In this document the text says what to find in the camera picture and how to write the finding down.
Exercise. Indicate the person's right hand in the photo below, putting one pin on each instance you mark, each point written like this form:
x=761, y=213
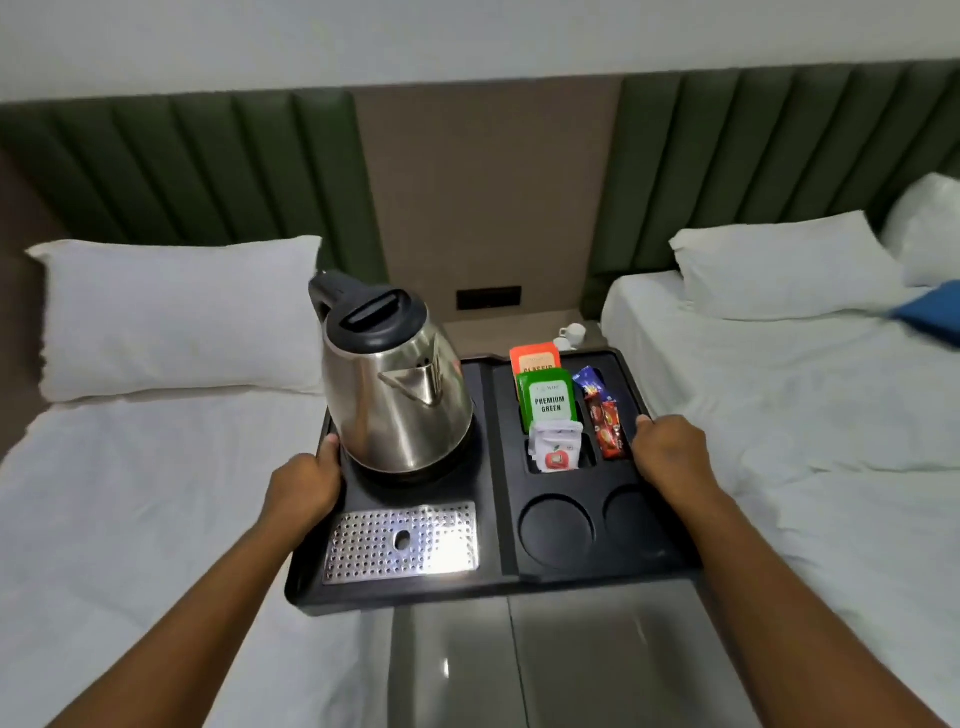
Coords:
x=670, y=456

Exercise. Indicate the person's left hand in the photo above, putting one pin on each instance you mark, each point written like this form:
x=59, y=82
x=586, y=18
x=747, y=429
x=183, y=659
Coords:
x=304, y=486

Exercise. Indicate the person's right thumb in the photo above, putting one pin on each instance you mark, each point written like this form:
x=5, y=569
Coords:
x=643, y=429

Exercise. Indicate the person's left thumb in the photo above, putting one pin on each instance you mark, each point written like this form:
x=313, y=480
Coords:
x=330, y=450

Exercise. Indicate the black plastic hospitality tray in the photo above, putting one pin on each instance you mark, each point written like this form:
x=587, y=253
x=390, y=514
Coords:
x=510, y=517

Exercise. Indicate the person's right forearm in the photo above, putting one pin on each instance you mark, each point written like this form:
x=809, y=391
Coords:
x=787, y=615

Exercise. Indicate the person's left forearm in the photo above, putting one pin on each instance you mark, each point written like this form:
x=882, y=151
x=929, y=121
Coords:
x=191, y=634

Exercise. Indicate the red coffee sachet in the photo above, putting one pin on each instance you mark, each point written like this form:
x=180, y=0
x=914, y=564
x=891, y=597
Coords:
x=607, y=429

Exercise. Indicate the blue creamer sachet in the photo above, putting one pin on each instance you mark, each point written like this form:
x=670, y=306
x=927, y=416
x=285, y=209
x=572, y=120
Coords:
x=589, y=384

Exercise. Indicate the stainless steel electric kettle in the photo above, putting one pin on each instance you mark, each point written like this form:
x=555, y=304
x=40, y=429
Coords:
x=390, y=390

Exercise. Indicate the white sugar sachets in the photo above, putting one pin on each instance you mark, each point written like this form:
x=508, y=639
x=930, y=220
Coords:
x=553, y=446

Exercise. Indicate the green tea bag packet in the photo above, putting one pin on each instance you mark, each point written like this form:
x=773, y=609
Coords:
x=547, y=401

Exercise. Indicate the perforated metal drip plate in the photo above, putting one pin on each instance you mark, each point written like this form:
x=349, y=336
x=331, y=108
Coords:
x=401, y=541

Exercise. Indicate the white cup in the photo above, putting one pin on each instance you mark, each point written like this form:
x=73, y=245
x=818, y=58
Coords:
x=574, y=332

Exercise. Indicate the orange tea bag packet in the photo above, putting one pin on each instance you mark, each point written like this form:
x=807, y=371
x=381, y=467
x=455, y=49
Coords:
x=534, y=358

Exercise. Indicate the brown bedside table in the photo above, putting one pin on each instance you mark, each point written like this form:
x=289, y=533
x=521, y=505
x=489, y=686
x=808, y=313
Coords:
x=517, y=330

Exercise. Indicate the white pillow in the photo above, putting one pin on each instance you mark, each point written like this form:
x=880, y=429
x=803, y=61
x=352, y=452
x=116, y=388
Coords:
x=926, y=229
x=784, y=264
x=180, y=319

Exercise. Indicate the green padded headboard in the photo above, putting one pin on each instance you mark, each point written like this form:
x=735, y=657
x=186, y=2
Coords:
x=757, y=157
x=187, y=169

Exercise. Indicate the black wall socket panel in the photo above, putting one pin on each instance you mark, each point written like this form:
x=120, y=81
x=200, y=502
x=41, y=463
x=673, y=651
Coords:
x=489, y=298

